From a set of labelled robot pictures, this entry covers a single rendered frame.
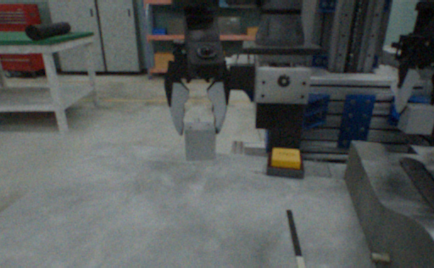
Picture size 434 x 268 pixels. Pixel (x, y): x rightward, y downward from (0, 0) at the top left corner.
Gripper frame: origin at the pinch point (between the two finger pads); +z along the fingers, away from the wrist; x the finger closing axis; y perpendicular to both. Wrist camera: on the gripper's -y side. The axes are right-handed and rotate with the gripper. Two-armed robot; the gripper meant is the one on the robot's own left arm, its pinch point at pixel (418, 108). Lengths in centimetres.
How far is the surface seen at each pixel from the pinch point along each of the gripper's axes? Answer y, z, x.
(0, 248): -31, 15, 71
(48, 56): 191, 19, 214
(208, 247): -27, 15, 39
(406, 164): -12.4, 6.4, 6.3
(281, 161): -3.6, 11.7, 26.6
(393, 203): -24.9, 6.3, 13.6
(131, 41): 466, 32, 246
